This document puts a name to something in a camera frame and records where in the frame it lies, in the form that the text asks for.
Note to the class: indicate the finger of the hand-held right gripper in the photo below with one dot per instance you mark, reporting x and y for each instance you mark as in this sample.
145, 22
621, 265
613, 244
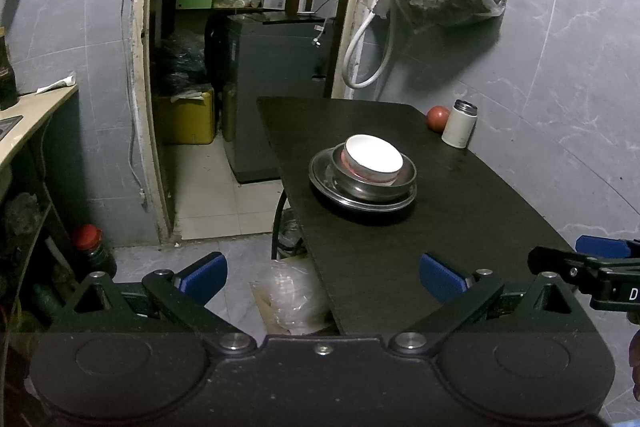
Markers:
555, 259
602, 246

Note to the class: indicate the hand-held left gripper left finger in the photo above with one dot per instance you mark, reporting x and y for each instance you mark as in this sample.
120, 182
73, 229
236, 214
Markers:
205, 278

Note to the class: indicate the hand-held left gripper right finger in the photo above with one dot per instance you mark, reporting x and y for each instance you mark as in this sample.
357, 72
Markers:
441, 279

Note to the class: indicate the stainless steel plate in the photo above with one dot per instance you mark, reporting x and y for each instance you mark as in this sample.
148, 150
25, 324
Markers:
360, 205

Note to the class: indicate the stainless steel bowl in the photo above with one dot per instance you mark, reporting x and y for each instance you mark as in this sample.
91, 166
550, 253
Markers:
372, 191

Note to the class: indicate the large white red-rimmed bowl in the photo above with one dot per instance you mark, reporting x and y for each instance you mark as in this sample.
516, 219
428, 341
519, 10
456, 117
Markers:
367, 178

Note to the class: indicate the small white red-rimmed bowl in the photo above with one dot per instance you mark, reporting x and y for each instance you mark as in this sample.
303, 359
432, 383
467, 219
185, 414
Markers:
375, 154

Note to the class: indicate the person's right hand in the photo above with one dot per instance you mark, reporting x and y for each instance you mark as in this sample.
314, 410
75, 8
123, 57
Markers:
636, 364

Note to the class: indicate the clear plastic bag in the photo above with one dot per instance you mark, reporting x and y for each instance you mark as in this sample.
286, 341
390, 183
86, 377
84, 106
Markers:
292, 297

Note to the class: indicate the red-capped dark bottle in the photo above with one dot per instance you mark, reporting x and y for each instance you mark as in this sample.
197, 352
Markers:
92, 249

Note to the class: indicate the white steel thermos cup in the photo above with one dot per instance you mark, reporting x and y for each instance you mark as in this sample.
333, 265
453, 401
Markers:
457, 129

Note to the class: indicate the yellow box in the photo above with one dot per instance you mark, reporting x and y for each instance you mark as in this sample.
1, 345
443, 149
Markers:
185, 119

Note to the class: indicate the red tomato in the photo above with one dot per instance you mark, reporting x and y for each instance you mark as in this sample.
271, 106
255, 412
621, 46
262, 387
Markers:
435, 118

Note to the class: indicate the grey washing machine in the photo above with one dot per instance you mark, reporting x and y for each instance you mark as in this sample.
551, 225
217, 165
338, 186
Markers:
270, 97

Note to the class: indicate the black plastic bag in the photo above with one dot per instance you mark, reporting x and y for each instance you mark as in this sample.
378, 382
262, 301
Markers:
180, 62

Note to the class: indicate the beige counter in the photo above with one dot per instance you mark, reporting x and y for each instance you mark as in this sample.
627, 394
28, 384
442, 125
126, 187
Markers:
35, 117

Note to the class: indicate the white paper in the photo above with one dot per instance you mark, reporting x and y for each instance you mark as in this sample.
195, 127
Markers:
57, 83

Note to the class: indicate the green box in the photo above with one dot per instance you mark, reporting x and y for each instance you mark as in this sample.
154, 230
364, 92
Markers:
195, 0

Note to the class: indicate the worn door frame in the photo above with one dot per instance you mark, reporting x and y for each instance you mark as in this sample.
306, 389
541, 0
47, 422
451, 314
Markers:
145, 82

